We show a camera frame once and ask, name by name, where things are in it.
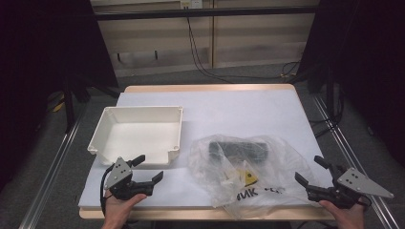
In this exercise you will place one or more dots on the person's right hand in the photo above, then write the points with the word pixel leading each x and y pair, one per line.
pixel 348 218

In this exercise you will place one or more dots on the black rectangular box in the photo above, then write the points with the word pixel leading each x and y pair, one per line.
pixel 238 152

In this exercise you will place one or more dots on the black curtain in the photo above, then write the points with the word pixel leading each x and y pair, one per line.
pixel 41 47
pixel 369 63

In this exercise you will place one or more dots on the yellow label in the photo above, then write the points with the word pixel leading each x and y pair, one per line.
pixel 249 179

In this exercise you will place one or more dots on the metal floor rail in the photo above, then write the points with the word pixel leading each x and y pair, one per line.
pixel 47 181
pixel 353 159

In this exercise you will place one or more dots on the black horizontal bar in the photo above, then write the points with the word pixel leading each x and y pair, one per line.
pixel 207 13

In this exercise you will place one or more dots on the yellow floor object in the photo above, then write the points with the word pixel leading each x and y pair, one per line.
pixel 58 107

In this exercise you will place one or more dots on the black metal stand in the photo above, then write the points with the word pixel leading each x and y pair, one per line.
pixel 68 105

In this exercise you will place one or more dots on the white plastic box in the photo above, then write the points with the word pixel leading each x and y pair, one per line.
pixel 140 140

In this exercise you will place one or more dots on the clear plastic bag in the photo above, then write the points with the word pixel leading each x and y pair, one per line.
pixel 280 178

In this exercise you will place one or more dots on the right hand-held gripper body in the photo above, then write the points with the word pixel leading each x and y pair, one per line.
pixel 356 184

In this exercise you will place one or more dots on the person's left hand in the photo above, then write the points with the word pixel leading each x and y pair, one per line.
pixel 119 210

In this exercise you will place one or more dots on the white table mat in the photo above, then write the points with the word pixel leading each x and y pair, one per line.
pixel 242 111

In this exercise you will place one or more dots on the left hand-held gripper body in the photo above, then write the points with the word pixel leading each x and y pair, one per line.
pixel 119 173

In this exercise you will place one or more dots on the white wall socket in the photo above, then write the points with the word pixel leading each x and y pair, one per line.
pixel 191 4

